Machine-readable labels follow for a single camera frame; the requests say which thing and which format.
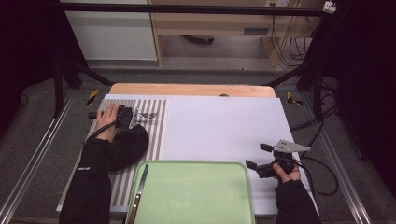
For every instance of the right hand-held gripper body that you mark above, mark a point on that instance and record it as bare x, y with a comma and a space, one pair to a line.
288, 146

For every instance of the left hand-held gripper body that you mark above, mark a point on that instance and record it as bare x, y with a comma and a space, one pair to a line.
124, 117

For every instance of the black textured round plate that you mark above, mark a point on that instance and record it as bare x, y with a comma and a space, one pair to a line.
134, 146

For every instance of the pale green tray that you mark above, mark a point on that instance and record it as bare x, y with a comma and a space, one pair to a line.
193, 193

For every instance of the person's left hand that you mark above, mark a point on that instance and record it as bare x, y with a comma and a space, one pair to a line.
106, 119

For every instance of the person's right hand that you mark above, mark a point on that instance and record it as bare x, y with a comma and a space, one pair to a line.
290, 177

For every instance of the grey striped placemat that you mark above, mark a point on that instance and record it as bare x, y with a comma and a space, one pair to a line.
155, 133

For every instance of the yellow black floor tape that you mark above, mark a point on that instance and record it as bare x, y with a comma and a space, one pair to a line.
292, 99
92, 96

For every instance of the white board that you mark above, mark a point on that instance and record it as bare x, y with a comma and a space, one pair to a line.
224, 124

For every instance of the wooden board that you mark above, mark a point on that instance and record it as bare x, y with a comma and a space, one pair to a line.
186, 89

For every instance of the white cabinet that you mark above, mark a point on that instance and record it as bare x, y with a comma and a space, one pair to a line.
112, 34

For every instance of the black curtain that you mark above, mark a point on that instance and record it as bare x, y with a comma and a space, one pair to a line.
367, 77
25, 56

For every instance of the light wooden desk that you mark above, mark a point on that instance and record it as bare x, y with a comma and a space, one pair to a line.
211, 21

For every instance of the white power adapter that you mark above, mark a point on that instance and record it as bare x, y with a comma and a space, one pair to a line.
330, 6

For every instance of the aluminium floor rail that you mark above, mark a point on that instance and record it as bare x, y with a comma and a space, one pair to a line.
34, 158
345, 183

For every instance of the black metal frame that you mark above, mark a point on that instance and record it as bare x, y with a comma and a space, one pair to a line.
186, 8

